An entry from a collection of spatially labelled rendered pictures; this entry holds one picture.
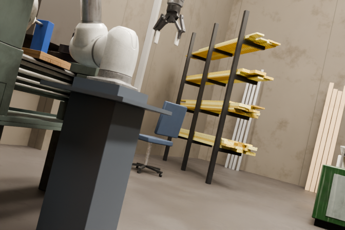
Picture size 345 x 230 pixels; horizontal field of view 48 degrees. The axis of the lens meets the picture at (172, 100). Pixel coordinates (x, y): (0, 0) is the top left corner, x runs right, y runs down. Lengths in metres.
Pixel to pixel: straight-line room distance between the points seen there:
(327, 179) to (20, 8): 3.56
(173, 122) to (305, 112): 5.27
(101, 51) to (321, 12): 9.05
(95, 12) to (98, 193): 0.83
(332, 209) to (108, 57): 3.31
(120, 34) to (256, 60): 8.79
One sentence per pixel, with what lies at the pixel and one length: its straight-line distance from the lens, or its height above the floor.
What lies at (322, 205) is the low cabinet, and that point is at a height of 0.23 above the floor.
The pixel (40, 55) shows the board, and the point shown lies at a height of 0.88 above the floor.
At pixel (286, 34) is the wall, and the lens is 10.47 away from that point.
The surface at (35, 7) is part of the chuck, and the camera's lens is 2.11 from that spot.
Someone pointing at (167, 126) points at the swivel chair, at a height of 0.66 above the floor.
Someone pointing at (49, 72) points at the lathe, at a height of 0.82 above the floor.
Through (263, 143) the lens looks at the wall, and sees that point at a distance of 10.06.
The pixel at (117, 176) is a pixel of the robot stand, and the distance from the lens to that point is 1.78.
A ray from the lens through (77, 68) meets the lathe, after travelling 2.46.
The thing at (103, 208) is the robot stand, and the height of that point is 0.27.
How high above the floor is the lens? 0.68
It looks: 4 degrees up
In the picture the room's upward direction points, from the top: 13 degrees clockwise
